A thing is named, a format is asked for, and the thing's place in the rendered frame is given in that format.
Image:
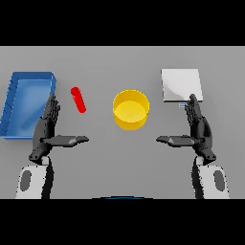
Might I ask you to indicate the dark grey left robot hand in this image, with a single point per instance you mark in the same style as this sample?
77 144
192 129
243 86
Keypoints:
44 132

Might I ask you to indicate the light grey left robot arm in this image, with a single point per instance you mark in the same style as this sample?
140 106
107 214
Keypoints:
35 180

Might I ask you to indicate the blue tray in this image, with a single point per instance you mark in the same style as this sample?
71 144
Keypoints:
27 105

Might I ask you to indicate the yellow bowl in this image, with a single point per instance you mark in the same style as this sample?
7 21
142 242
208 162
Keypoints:
130 110

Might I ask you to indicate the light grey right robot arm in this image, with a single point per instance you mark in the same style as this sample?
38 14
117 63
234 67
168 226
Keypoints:
210 180

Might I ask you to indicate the pale square measuring scale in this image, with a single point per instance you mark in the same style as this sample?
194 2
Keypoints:
181 85

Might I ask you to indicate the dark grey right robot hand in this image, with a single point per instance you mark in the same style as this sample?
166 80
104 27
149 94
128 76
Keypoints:
201 132

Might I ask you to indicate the red beaker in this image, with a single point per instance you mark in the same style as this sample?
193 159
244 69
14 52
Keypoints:
78 100

